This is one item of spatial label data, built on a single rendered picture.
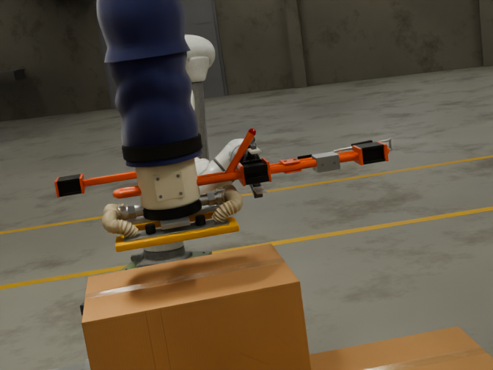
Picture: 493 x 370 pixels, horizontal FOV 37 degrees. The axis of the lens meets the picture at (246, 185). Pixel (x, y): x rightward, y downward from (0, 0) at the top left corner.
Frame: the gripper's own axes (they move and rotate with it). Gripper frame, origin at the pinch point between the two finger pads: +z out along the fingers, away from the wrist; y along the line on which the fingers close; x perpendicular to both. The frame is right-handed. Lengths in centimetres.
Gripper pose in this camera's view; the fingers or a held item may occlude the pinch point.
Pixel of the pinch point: (257, 171)
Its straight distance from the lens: 216.9
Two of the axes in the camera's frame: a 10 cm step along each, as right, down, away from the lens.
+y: 1.4, 9.7, 2.1
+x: -9.8, 1.7, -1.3
